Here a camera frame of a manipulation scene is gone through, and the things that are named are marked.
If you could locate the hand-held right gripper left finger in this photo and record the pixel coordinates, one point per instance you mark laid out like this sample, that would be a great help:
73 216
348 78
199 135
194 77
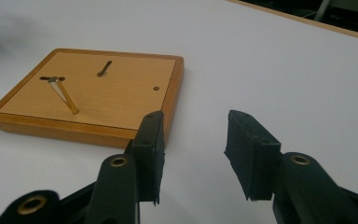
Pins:
149 155

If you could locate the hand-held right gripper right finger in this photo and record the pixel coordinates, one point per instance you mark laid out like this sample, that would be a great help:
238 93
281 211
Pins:
251 161

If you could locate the wooden photo frame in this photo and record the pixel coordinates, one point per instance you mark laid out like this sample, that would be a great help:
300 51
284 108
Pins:
112 99

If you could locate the white metal stand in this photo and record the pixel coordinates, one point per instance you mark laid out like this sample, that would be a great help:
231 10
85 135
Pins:
322 9

